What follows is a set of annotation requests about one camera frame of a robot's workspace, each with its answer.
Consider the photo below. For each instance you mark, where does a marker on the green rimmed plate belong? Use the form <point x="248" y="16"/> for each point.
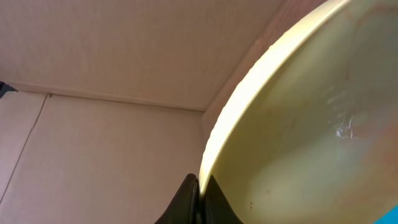
<point x="309" y="135"/>

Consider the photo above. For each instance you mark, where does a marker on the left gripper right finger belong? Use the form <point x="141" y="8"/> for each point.
<point x="219" y="205"/>

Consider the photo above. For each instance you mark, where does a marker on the teal plastic serving tray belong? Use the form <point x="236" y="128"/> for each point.
<point x="390" y="217"/>

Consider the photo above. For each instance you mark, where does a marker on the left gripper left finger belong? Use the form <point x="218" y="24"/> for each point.
<point x="183" y="207"/>

